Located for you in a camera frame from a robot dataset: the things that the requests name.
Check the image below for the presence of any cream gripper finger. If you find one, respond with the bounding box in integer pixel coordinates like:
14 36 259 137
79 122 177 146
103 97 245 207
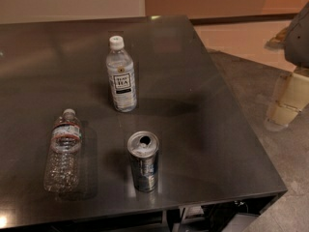
265 67 309 131

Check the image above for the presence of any silver redbull can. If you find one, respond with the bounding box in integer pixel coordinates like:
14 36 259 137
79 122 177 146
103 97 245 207
127 130 159 192

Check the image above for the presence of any clear crinkled water bottle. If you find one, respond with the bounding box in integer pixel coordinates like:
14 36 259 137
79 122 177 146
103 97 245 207
43 108 82 193

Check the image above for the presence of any blue tea plastic bottle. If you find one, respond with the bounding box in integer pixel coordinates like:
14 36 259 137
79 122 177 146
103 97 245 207
106 36 137 112

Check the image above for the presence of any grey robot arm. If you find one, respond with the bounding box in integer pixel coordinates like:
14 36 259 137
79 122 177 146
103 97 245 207
265 2 309 131

